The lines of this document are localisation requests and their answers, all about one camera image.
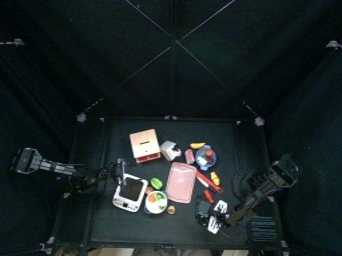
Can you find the white toy stove black top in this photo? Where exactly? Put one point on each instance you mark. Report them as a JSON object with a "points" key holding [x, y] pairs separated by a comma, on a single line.
{"points": [[129, 193]]}

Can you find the small brown toy piece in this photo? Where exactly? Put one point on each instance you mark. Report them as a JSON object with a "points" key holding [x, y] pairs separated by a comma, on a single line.
{"points": [[149, 190]]}

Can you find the green toy lime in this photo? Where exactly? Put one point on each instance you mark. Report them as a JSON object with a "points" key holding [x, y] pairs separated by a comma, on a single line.
{"points": [[157, 183]]}

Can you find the small pink toy block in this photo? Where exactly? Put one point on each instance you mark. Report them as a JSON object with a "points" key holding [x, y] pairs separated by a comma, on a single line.
{"points": [[190, 156]]}

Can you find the yellow toy corn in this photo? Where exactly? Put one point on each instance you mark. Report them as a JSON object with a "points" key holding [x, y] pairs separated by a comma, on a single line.
{"points": [[216, 178]]}

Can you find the brown toy egg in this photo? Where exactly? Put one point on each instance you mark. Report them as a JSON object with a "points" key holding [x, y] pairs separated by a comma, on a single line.
{"points": [[172, 209]]}

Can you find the white bowl with toy food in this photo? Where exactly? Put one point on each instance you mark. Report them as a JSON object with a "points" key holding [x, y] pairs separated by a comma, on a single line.
{"points": [[157, 202]]}

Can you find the pink rectangular tray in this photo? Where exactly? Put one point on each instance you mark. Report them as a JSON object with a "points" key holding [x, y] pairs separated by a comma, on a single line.
{"points": [[181, 182]]}

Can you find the white toy coffee machine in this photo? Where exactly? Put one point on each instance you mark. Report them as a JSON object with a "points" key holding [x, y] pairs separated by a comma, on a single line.
{"points": [[170, 150]]}

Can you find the yellow toy banana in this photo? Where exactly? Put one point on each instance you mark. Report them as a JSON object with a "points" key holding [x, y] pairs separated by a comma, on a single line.
{"points": [[198, 145]]}

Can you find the blue toy pot with lid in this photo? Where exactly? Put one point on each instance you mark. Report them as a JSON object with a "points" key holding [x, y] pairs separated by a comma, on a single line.
{"points": [[205, 157]]}

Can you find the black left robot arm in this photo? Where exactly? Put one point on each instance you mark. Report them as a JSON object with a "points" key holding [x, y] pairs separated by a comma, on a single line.
{"points": [[49, 165]]}

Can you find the grey metal frame bracket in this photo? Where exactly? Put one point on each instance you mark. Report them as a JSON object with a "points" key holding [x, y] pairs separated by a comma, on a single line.
{"points": [[260, 121], [170, 117], [81, 117], [333, 44]]}

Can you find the black label sticker with text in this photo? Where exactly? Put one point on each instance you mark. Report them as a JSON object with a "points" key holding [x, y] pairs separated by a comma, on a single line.
{"points": [[262, 229]]}

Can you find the black toy pan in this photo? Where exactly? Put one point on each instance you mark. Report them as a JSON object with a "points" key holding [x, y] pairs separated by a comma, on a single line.
{"points": [[204, 210]]}

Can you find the pink wooden toy toaster box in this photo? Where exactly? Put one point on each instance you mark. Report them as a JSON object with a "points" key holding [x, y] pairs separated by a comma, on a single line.
{"points": [[145, 145]]}

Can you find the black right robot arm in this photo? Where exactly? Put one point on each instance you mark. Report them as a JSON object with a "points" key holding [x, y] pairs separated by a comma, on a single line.
{"points": [[272, 180]]}

